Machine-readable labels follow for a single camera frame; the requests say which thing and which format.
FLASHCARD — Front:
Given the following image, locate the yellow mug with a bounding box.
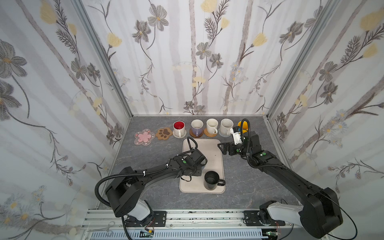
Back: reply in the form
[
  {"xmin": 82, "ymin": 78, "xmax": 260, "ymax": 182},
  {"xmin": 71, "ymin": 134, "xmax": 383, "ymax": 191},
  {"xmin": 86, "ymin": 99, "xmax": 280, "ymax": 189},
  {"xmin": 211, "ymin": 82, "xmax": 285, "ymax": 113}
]
[{"xmin": 238, "ymin": 121, "xmax": 249, "ymax": 134}]

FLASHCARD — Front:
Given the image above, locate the grey blue woven coaster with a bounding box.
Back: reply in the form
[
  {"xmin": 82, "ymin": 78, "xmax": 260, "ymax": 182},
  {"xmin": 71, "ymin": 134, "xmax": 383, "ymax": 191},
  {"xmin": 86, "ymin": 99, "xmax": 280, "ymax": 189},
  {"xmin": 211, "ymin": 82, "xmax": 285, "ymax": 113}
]
[{"xmin": 219, "ymin": 130, "xmax": 232, "ymax": 138}]

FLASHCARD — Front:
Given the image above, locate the black mug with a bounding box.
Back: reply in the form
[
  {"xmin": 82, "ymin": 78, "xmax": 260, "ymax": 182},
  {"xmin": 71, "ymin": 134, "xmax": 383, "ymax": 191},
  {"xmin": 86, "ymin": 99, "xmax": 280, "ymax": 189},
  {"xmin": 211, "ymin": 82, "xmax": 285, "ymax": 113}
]
[{"xmin": 204, "ymin": 171, "xmax": 226, "ymax": 191}]

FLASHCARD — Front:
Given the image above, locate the colourful woven round coaster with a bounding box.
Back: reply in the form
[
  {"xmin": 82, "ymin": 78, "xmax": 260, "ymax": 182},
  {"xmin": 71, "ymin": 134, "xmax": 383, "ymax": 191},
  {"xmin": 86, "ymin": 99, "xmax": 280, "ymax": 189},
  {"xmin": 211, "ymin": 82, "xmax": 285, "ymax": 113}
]
[{"xmin": 173, "ymin": 130, "xmax": 187, "ymax": 139}]

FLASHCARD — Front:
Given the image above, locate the dark wooden round coaster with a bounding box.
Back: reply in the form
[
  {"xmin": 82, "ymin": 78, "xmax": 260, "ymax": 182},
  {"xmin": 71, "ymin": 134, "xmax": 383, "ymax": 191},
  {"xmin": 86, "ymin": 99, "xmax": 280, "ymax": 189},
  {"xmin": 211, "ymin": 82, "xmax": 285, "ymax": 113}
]
[{"xmin": 189, "ymin": 129, "xmax": 204, "ymax": 138}]

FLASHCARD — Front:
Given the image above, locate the speckled white mug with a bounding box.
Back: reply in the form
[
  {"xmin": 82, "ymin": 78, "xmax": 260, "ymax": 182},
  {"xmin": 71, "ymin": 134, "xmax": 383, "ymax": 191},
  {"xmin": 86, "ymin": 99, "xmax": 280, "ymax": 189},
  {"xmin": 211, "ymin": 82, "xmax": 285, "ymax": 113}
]
[{"xmin": 219, "ymin": 119, "xmax": 234, "ymax": 132}]

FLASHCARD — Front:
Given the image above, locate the woven rattan round coaster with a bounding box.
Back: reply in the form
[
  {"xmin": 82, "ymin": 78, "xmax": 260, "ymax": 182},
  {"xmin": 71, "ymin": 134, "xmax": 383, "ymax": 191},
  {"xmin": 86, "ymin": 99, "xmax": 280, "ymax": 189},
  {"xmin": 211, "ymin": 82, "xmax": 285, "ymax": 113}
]
[{"xmin": 204, "ymin": 128, "xmax": 217, "ymax": 138}]

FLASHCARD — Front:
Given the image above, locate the white mug red inside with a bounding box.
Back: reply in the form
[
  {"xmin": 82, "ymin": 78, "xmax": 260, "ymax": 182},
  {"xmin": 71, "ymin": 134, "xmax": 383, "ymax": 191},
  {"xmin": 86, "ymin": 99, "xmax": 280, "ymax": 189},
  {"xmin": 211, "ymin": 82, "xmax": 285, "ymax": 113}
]
[{"xmin": 173, "ymin": 121, "xmax": 186, "ymax": 131}]

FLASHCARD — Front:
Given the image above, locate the brown paw shaped coaster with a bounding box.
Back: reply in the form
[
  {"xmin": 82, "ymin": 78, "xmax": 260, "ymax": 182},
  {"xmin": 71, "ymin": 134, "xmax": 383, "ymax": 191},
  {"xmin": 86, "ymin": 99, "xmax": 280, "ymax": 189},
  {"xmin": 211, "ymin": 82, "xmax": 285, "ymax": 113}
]
[{"xmin": 155, "ymin": 127, "xmax": 173, "ymax": 141}]

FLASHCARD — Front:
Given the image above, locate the white mug purple handle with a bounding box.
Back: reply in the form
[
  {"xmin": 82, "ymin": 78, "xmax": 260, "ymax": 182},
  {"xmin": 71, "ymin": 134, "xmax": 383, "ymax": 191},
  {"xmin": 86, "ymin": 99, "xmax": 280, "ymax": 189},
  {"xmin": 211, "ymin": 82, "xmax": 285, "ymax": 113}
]
[{"xmin": 191, "ymin": 120, "xmax": 204, "ymax": 135}]

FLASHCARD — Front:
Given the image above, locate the plain white mug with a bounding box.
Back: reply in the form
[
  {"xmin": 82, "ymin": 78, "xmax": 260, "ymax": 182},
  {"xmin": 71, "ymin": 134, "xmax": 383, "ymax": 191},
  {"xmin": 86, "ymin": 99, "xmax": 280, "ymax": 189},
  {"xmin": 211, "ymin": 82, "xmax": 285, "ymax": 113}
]
[{"xmin": 206, "ymin": 119, "xmax": 219, "ymax": 135}]

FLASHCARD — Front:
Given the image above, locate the pink flower shaped coaster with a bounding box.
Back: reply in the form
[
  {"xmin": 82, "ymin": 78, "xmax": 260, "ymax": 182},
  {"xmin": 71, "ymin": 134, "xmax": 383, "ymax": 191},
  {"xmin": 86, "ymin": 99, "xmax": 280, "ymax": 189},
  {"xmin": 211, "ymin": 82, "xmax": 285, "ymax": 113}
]
[{"xmin": 134, "ymin": 129, "xmax": 156, "ymax": 146}]

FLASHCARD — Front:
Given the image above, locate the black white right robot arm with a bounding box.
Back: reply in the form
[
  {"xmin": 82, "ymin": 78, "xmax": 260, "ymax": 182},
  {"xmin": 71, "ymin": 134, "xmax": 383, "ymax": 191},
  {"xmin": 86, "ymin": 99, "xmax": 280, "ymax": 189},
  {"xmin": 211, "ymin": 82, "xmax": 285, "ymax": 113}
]
[{"xmin": 218, "ymin": 132, "xmax": 344, "ymax": 239}]

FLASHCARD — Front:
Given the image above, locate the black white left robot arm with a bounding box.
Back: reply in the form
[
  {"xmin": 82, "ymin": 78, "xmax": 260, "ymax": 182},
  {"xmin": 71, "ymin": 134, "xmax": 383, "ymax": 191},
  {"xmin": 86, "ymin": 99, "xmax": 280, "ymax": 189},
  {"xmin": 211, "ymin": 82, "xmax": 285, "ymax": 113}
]
[{"xmin": 95, "ymin": 148, "xmax": 208, "ymax": 226}]

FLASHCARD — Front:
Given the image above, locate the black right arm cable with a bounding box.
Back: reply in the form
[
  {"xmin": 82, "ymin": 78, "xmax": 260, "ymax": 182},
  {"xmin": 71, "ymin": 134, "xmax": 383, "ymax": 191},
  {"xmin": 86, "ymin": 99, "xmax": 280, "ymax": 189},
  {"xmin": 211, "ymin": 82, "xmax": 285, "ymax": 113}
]
[{"xmin": 239, "ymin": 118, "xmax": 358, "ymax": 240}]

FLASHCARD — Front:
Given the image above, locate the black corrugated cable conduit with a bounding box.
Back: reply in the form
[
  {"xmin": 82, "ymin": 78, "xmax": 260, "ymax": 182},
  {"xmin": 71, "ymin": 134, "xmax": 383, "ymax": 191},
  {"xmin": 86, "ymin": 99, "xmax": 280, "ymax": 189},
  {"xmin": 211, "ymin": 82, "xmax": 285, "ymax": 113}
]
[{"xmin": 94, "ymin": 172, "xmax": 145, "ymax": 208}]

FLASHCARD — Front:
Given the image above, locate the white slotted cable duct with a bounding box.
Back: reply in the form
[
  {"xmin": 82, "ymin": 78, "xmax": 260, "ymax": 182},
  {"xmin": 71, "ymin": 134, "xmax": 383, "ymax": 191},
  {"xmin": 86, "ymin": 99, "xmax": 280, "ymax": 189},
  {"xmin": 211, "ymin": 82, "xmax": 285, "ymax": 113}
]
[{"xmin": 89, "ymin": 229, "xmax": 269, "ymax": 240}]

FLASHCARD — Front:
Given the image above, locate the aluminium mounting rail frame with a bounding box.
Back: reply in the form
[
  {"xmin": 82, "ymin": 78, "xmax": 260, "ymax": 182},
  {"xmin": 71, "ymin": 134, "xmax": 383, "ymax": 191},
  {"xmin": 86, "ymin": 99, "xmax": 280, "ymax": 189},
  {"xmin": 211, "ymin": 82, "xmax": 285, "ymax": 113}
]
[{"xmin": 81, "ymin": 209, "xmax": 312, "ymax": 240}]

